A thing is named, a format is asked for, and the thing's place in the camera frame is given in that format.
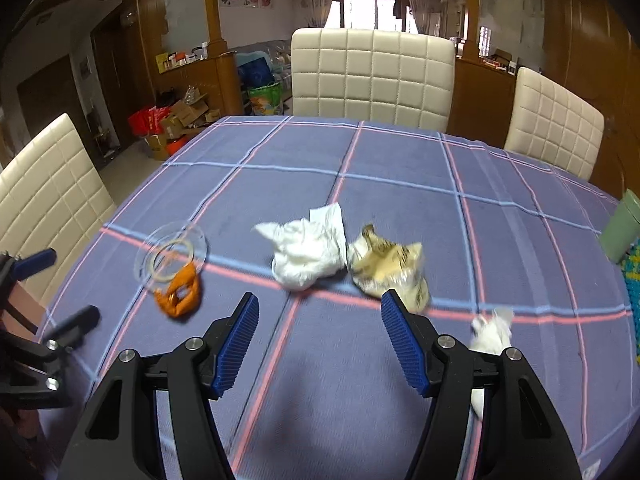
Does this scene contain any cream chair far centre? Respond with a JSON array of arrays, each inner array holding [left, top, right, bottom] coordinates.
[[291, 28, 456, 132]]

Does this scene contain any cream chair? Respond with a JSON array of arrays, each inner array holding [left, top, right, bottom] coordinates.
[[504, 66, 604, 180], [0, 114, 116, 307], [291, 28, 456, 132]]

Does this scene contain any orange peel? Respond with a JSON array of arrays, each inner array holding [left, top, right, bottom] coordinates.
[[153, 263, 202, 318]]

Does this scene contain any cream chair far right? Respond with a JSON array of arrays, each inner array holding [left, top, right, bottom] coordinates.
[[504, 66, 604, 180]]

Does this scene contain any cream chair left side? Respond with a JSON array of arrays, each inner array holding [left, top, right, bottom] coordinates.
[[0, 114, 116, 307]]

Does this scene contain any wooden partition cabinet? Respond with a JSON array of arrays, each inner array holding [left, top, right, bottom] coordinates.
[[447, 0, 515, 148], [137, 0, 243, 116]]

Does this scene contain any teal beaded tissue box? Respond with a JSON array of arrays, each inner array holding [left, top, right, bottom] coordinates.
[[620, 242, 640, 363]]

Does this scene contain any window with curtains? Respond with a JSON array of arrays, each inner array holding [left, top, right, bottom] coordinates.
[[293, 0, 447, 36]]

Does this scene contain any white tissue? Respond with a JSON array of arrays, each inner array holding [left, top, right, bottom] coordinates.
[[253, 203, 347, 292], [470, 306, 516, 421]]

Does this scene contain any grey sofa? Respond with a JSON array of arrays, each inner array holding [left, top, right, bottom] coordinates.
[[233, 39, 292, 110]]

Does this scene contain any clear round plastic lid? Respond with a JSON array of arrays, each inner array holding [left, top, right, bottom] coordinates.
[[134, 221, 208, 292]]

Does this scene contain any wooden partition cabinet right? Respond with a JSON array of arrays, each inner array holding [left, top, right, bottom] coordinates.
[[447, 0, 515, 148]]

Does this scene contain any white sticker on tablecloth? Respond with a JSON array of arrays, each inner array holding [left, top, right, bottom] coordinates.
[[582, 460, 601, 480]]

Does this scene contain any gold wrapper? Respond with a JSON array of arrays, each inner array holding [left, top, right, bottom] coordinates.
[[347, 224, 431, 313]]

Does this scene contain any blue plaid tablecloth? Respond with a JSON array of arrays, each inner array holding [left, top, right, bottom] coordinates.
[[41, 117, 639, 479]]

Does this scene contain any wooden partition cabinet left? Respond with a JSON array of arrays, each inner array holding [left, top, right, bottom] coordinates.
[[137, 0, 243, 116]]

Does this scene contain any cardboard boxes pile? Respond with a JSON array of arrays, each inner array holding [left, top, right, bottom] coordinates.
[[139, 86, 221, 162]]

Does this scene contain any green cylindrical canister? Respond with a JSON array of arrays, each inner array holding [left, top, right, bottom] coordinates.
[[600, 188, 640, 263]]

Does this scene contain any red bag on floor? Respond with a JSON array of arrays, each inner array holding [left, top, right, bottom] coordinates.
[[127, 106, 171, 136]]

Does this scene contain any green colourful bag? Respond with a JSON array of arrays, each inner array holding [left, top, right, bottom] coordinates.
[[247, 81, 282, 116]]

